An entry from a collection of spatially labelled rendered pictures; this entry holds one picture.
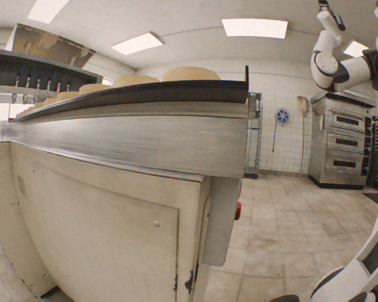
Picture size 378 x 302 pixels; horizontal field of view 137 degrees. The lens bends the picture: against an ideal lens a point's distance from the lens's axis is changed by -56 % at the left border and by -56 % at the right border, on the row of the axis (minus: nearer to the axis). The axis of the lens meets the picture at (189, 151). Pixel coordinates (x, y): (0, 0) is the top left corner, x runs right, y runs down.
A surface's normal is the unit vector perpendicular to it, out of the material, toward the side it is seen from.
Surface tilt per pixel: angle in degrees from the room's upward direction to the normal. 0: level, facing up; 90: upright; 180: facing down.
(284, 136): 90
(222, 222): 90
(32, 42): 115
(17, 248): 90
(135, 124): 90
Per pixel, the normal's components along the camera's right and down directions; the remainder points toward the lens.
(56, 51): 0.84, 0.50
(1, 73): 0.96, 0.08
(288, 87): -0.37, 0.08
